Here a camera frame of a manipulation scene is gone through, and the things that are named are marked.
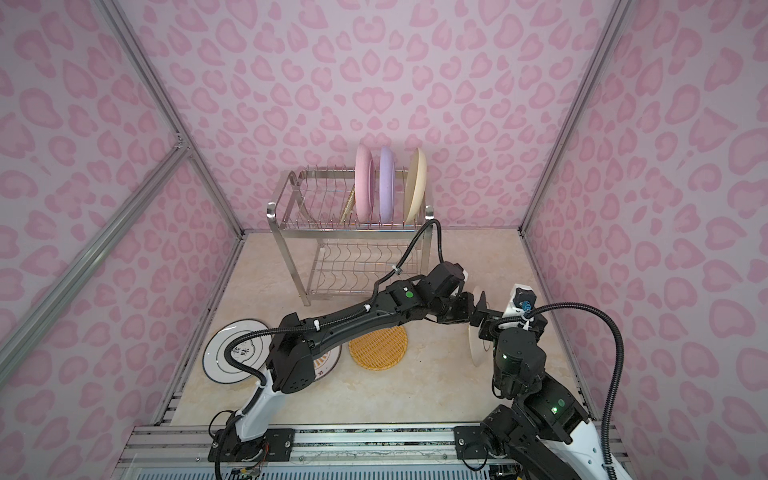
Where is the white star cartoon plate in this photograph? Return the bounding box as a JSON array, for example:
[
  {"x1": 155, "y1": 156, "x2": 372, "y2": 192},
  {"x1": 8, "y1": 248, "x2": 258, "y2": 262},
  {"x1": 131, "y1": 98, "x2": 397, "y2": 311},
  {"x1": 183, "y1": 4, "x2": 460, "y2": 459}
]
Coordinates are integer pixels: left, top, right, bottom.
[{"x1": 468, "y1": 287, "x2": 491, "y2": 367}]

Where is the cream beige plate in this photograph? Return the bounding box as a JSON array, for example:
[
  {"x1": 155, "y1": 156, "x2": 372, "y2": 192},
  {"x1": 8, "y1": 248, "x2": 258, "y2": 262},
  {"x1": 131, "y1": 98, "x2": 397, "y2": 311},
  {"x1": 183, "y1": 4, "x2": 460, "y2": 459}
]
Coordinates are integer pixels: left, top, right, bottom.
[{"x1": 404, "y1": 148, "x2": 428, "y2": 223}]

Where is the purple plate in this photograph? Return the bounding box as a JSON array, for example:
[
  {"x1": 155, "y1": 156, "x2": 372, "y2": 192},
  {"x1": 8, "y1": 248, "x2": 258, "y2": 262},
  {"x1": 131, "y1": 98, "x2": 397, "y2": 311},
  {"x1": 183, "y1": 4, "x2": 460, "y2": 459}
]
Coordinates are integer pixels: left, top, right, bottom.
[{"x1": 379, "y1": 145, "x2": 396, "y2": 223}]

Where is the pink plate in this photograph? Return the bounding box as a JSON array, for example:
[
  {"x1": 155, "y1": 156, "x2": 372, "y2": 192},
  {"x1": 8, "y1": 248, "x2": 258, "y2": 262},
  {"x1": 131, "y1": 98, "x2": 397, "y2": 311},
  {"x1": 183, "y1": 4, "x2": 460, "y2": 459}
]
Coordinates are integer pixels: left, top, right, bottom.
[{"x1": 354, "y1": 143, "x2": 375, "y2": 223}]

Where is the green yellow woven plate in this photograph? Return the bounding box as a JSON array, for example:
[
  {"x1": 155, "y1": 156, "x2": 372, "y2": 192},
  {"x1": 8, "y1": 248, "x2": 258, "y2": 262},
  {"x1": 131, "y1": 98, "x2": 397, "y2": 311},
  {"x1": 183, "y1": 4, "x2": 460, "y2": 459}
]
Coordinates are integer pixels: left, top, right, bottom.
[{"x1": 339, "y1": 188, "x2": 356, "y2": 224}]

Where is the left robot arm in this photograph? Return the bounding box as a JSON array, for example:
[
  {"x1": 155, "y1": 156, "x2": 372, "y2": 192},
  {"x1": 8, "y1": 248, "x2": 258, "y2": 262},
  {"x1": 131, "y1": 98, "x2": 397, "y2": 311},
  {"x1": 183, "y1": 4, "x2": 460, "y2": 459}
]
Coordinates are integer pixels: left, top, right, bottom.
[{"x1": 217, "y1": 262, "x2": 502, "y2": 445}]

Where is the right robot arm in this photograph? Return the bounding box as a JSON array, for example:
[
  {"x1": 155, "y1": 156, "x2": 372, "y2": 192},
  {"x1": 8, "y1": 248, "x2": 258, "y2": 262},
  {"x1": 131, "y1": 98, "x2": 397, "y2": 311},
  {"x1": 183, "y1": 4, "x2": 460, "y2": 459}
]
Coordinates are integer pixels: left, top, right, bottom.
[{"x1": 478, "y1": 317, "x2": 630, "y2": 479}]

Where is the stainless steel dish rack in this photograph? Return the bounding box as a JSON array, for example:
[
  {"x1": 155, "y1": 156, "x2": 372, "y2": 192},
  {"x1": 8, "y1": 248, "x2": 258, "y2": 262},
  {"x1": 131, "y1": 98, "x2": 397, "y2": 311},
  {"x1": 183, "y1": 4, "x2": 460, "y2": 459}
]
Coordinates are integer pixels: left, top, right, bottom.
[{"x1": 266, "y1": 167, "x2": 434, "y2": 306}]

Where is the orange woven pattern plate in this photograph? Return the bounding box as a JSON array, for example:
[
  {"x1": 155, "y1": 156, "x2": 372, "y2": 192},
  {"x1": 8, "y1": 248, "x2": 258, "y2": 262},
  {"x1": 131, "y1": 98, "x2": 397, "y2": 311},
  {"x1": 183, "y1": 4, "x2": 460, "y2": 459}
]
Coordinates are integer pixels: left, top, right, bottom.
[{"x1": 348, "y1": 326, "x2": 408, "y2": 371}]

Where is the white plate orange sunburst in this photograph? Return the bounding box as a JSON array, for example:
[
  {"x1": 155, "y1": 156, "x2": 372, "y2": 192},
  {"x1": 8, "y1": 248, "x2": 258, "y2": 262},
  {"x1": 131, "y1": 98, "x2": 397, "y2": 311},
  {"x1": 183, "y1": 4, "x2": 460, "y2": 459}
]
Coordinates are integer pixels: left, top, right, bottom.
[{"x1": 313, "y1": 346, "x2": 343, "y2": 381}]

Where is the white plate black rim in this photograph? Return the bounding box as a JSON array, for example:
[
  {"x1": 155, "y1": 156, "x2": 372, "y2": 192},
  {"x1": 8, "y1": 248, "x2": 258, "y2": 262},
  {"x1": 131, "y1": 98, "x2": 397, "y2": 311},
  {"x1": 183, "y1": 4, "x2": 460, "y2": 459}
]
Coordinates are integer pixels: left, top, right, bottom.
[{"x1": 202, "y1": 319, "x2": 270, "y2": 385}]

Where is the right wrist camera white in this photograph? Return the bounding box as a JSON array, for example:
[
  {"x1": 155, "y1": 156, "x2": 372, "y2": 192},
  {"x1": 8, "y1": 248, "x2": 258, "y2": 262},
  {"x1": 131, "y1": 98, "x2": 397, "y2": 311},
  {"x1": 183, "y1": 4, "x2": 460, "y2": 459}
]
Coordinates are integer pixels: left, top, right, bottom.
[{"x1": 502, "y1": 284, "x2": 537, "y2": 330}]

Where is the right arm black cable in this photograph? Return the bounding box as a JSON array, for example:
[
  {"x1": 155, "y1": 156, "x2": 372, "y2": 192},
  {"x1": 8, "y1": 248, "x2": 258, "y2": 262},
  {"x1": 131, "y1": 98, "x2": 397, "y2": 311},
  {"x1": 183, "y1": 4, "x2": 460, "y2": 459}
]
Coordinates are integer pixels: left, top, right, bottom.
[{"x1": 491, "y1": 302, "x2": 626, "y2": 480}]

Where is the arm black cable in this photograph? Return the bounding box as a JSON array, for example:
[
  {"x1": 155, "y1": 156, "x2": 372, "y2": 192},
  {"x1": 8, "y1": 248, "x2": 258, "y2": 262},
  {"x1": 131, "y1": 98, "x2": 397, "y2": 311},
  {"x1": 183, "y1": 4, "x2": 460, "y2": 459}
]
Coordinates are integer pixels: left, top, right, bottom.
[
  {"x1": 491, "y1": 302, "x2": 626, "y2": 480},
  {"x1": 212, "y1": 218, "x2": 445, "y2": 480}
]

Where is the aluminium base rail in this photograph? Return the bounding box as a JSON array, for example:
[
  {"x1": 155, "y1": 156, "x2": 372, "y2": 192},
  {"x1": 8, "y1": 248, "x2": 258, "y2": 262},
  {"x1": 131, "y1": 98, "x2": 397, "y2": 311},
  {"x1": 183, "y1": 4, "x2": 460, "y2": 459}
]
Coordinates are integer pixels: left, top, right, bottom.
[{"x1": 118, "y1": 410, "x2": 613, "y2": 479}]

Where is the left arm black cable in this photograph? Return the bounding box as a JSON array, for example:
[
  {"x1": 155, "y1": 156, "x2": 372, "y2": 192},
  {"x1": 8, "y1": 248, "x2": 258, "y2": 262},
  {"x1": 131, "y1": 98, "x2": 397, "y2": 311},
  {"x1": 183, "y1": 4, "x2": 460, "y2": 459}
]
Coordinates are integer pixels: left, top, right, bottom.
[{"x1": 212, "y1": 218, "x2": 445, "y2": 480}]

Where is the aluminium frame profile right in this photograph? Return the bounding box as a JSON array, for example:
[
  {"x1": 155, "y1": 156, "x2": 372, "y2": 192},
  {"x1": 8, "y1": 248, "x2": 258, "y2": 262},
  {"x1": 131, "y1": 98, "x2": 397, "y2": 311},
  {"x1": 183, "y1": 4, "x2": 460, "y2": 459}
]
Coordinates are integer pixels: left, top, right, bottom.
[{"x1": 518, "y1": 0, "x2": 636, "y2": 238}]

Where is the aluminium frame profile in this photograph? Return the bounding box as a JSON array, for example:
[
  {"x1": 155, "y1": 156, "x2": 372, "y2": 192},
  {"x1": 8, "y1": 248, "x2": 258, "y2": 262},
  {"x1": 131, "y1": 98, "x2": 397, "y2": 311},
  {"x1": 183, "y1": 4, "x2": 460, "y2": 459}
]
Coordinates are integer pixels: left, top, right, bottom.
[
  {"x1": 518, "y1": 0, "x2": 636, "y2": 238},
  {"x1": 1, "y1": 1, "x2": 244, "y2": 385}
]

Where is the aluminium frame profile left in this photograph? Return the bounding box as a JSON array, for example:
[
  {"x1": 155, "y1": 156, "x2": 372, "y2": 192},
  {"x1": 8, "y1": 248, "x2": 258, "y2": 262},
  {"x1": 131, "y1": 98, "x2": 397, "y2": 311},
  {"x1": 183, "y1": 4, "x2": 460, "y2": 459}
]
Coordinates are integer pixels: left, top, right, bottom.
[{"x1": 1, "y1": 1, "x2": 244, "y2": 385}]

